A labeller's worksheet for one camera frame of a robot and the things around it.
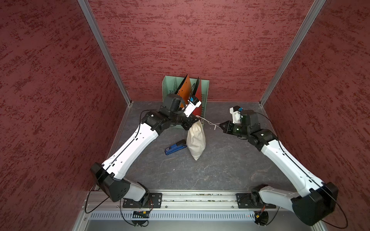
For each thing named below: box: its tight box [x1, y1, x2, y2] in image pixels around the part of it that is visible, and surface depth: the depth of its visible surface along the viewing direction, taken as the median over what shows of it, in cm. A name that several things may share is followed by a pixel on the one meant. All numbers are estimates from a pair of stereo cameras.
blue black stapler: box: [164, 139, 188, 156], surface depth 93 cm
